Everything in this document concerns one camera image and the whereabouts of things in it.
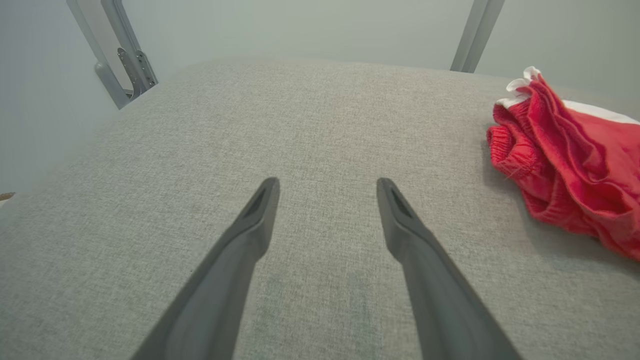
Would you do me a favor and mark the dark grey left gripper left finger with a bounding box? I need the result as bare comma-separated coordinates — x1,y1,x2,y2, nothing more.
131,177,281,360

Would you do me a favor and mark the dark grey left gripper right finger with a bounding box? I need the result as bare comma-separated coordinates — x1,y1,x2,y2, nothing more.
376,177,522,360

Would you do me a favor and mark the red white shirt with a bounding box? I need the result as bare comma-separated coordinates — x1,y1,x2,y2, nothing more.
486,66,640,263

